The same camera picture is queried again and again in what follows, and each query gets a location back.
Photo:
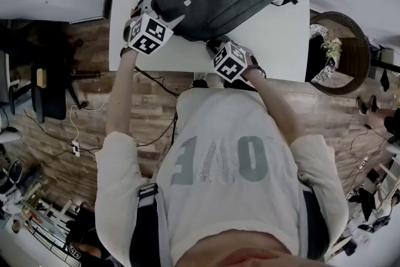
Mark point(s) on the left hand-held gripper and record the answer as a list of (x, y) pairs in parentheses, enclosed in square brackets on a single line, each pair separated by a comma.
[(147, 34)]

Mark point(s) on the white sneaker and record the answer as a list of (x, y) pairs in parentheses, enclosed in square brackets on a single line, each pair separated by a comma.
[(200, 76)]

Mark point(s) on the person's head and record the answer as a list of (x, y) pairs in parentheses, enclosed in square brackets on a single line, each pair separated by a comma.
[(243, 254)]

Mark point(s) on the person's dark trousers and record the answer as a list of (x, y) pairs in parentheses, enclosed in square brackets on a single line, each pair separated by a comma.
[(237, 86)]

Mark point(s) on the black white patterned cushion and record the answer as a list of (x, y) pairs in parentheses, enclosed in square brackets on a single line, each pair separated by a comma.
[(325, 73)]

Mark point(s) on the black hanging cloth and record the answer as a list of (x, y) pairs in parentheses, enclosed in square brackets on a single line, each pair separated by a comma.
[(385, 81)]

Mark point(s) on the white printed t-shirt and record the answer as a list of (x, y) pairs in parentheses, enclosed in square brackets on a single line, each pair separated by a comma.
[(225, 122)]

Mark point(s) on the black white round device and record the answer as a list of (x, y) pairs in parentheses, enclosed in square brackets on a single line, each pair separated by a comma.
[(15, 172)]

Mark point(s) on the dark wrist band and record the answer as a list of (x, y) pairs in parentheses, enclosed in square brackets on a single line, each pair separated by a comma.
[(261, 73)]

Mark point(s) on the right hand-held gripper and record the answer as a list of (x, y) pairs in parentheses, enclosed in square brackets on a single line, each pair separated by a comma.
[(231, 62)]

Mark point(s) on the pale dried flower bunch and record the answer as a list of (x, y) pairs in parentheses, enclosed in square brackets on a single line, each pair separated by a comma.
[(332, 50)]

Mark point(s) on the person's left forearm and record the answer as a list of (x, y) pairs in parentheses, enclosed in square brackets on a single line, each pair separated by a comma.
[(120, 93)]

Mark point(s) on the pale wooden stick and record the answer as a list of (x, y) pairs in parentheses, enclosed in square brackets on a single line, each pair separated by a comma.
[(339, 247)]

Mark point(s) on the person's right hand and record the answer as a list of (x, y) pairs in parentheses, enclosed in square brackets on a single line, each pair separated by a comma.
[(252, 60)]

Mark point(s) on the black office chair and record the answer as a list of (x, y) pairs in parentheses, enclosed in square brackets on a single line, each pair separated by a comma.
[(53, 106)]

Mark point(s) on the white power strip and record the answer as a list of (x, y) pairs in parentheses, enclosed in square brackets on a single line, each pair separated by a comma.
[(76, 148), (363, 163)]

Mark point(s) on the yellow chair tag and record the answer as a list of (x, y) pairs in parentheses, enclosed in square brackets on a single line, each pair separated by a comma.
[(41, 77)]

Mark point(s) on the person's right forearm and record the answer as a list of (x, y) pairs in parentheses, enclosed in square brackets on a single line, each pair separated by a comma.
[(278, 109)]

